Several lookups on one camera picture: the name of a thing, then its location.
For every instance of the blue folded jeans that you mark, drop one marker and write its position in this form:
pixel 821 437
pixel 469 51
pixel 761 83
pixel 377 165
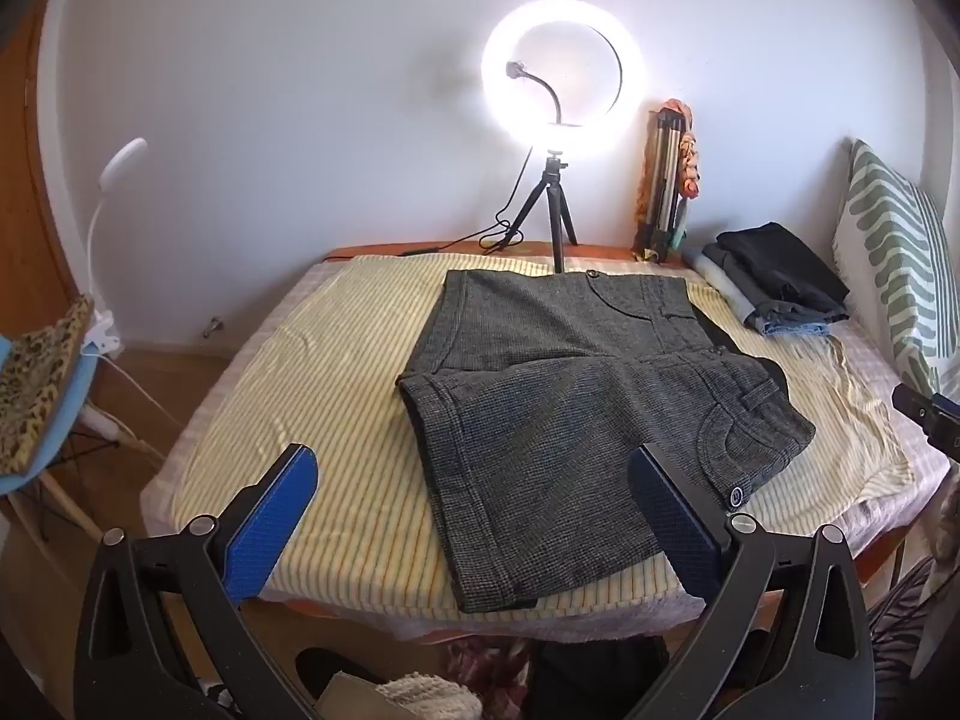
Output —
pixel 795 328

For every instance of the blue chair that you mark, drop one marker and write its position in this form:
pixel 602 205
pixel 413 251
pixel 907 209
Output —
pixel 71 420

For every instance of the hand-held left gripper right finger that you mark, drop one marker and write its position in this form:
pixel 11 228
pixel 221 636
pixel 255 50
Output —
pixel 675 532

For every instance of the green patterned pillow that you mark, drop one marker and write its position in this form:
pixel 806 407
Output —
pixel 892 255

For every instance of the wooden door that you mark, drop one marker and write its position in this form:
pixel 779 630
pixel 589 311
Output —
pixel 30 202

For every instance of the black white patterned cloth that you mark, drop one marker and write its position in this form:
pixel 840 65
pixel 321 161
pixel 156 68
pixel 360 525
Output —
pixel 900 630

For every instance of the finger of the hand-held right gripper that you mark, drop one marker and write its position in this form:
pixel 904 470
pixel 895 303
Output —
pixel 941 420

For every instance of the metal door stop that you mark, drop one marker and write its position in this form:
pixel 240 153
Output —
pixel 214 324

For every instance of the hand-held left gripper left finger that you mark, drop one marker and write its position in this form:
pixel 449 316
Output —
pixel 270 517

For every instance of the grey folded garment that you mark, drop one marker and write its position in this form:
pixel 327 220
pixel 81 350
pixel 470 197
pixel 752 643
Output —
pixel 724 277

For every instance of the dark cloth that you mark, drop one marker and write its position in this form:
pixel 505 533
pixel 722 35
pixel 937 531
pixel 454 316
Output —
pixel 592 675

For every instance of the leopard print cushion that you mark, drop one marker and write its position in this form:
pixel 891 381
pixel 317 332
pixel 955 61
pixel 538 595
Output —
pixel 37 382

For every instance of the pink patterned cloth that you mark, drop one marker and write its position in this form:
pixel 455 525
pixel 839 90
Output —
pixel 487 667

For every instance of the yellow striped blanket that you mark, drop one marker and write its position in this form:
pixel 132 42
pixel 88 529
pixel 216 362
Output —
pixel 337 390

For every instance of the folded silver tripod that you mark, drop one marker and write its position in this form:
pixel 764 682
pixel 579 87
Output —
pixel 660 172

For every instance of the small black tripod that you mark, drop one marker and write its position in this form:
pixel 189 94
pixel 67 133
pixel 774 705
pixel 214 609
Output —
pixel 555 195

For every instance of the black folded garment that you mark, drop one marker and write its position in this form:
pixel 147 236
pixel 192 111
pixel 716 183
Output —
pixel 780 262

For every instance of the white clip lamp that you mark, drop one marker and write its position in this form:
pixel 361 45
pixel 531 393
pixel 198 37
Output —
pixel 124 157

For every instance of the orange patterned board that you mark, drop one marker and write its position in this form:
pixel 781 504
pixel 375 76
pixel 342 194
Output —
pixel 641 217

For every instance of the white knit cloth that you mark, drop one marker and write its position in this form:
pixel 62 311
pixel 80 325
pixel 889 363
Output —
pixel 427 694

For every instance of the grey tweed pants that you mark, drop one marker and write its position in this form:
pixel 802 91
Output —
pixel 570 420

